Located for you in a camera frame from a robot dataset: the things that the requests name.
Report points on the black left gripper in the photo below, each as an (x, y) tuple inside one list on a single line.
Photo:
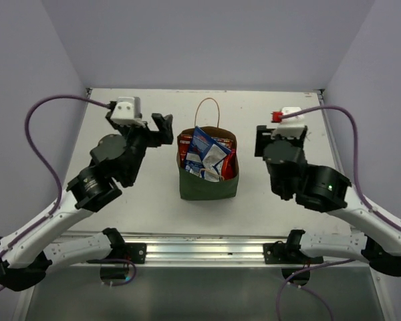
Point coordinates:
[(152, 134)]

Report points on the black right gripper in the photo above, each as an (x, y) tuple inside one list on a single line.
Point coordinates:
[(264, 140)]

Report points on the orange red Doritos bag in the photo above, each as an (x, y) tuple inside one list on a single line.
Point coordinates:
[(184, 141)]

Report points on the pink Real chips bag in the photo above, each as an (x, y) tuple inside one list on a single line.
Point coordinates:
[(228, 166)]

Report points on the blue snack bag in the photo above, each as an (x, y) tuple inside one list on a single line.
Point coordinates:
[(205, 156)]

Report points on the green brown paper bag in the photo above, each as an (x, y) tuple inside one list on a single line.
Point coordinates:
[(193, 188)]

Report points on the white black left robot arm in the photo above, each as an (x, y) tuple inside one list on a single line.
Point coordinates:
[(29, 254)]

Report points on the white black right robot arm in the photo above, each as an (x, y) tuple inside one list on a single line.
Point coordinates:
[(325, 190)]

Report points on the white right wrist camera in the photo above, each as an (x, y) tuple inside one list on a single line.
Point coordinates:
[(289, 122)]

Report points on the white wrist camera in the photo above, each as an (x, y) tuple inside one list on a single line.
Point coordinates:
[(289, 122), (127, 112)]

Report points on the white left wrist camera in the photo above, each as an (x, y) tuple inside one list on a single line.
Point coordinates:
[(127, 112)]

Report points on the aluminium rail frame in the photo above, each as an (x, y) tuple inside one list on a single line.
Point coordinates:
[(204, 259)]

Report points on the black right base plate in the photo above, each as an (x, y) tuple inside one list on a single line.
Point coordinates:
[(282, 253)]

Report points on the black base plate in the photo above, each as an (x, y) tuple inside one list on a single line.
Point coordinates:
[(282, 253), (135, 252)]

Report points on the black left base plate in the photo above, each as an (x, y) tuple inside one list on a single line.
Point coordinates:
[(135, 252)]

